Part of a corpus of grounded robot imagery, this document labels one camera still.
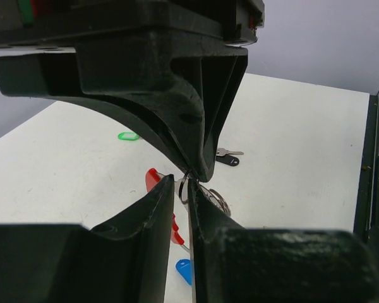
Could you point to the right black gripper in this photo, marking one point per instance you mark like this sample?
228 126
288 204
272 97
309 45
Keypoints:
151 82

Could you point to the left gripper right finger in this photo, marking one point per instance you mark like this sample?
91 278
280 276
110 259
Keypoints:
235 264

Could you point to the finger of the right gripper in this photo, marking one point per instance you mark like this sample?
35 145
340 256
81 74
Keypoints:
216 79

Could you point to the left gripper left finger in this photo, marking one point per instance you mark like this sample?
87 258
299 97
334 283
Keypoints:
120 260

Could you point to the dark blue tagged key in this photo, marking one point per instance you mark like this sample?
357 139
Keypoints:
228 157

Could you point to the green tagged key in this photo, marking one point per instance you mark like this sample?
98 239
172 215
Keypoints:
128 136

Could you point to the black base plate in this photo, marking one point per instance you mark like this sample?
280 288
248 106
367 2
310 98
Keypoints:
366 221

